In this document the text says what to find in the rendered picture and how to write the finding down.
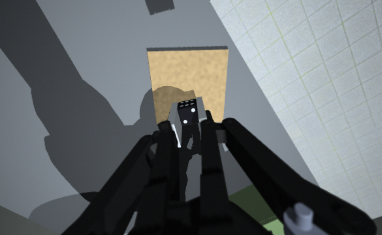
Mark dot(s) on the black die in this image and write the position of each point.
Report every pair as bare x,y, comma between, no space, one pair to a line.
188,112

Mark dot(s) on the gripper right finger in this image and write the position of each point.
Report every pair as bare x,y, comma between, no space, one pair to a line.
302,207

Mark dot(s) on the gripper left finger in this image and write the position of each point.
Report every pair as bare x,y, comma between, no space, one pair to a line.
152,160

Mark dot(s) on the tan textured mat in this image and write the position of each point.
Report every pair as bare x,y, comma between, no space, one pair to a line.
178,76

